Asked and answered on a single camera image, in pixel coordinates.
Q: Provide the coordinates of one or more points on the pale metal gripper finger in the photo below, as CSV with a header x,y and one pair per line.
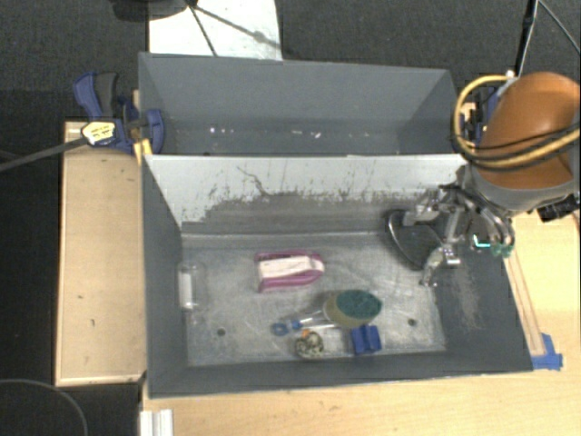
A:
x,y
450,257
435,260

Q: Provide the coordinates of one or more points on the dark rounded metal-rimmed scoop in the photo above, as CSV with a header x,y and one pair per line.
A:
x,y
410,241

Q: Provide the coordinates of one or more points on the green and yellow oval sponge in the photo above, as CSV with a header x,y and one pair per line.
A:
x,y
354,308

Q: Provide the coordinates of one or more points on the clear tube with blue cap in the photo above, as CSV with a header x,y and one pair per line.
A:
x,y
306,321

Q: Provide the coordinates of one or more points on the speckled grey ball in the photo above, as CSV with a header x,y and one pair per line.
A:
x,y
309,347

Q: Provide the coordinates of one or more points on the grey metal bin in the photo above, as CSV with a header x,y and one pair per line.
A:
x,y
281,198

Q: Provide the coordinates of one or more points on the pale wood board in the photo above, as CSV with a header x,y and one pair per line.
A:
x,y
102,261

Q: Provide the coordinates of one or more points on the black cylinder on white bracket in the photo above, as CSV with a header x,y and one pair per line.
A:
x,y
557,208

